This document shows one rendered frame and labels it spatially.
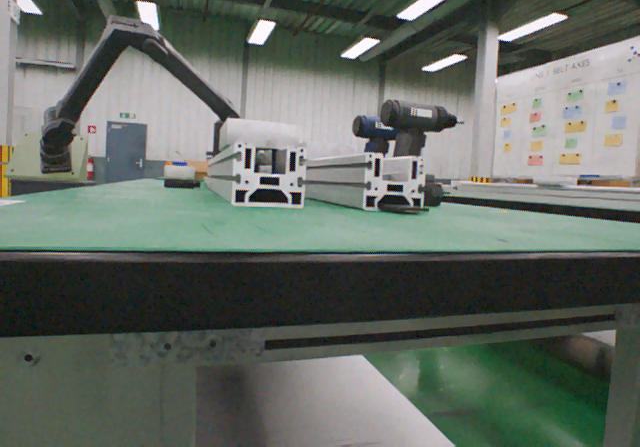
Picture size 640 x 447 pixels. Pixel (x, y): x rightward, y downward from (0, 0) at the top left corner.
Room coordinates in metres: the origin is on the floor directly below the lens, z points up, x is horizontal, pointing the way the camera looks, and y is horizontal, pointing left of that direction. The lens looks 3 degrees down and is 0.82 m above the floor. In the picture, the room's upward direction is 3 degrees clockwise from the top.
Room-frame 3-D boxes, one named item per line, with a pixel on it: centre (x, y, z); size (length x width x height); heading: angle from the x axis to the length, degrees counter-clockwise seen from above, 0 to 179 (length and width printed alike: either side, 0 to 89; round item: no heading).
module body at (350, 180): (1.03, 0.02, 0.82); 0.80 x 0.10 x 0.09; 18
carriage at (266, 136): (0.74, 0.12, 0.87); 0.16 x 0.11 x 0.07; 18
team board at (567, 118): (3.58, -1.93, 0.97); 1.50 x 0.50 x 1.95; 19
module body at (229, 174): (0.97, 0.20, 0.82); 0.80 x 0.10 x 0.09; 18
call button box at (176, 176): (1.20, 0.40, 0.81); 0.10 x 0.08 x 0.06; 108
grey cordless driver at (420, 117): (0.94, -0.21, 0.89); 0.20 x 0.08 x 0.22; 110
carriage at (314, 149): (1.03, 0.02, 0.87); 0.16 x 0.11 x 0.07; 18
